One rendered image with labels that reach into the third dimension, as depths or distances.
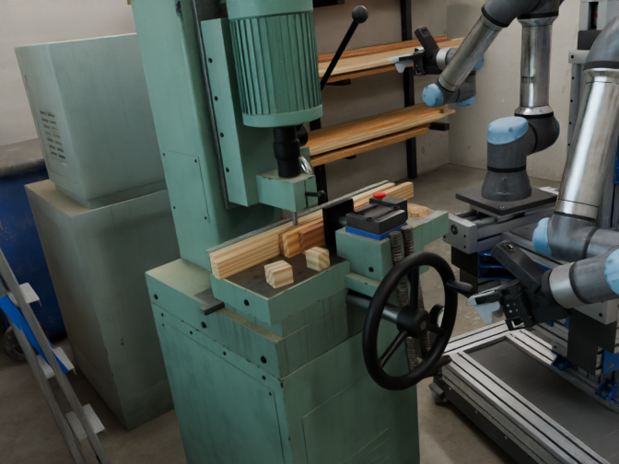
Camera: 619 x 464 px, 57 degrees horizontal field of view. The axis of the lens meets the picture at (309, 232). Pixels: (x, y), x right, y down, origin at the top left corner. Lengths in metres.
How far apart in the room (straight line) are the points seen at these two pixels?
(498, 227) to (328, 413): 0.82
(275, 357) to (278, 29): 0.66
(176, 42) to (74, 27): 2.15
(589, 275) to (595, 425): 0.97
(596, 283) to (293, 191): 0.63
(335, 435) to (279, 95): 0.79
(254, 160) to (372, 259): 0.37
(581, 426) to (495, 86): 3.53
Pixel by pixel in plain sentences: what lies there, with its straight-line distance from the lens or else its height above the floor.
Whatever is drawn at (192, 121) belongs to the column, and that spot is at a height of 1.20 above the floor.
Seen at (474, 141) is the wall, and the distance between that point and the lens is 5.22.
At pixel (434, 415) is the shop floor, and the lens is 2.24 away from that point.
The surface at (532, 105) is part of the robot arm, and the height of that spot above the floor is 1.08.
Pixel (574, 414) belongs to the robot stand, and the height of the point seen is 0.21.
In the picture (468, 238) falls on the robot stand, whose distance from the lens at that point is 1.78.
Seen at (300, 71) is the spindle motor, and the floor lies 1.30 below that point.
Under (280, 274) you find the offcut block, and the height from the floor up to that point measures 0.93.
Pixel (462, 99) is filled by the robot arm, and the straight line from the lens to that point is 2.07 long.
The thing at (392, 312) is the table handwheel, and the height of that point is 0.82.
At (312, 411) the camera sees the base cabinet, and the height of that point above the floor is 0.59.
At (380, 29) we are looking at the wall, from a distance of 4.70.
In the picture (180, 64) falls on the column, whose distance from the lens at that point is 1.38.
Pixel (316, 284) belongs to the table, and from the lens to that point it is 1.20.
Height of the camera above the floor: 1.41
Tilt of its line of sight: 21 degrees down
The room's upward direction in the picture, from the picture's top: 6 degrees counter-clockwise
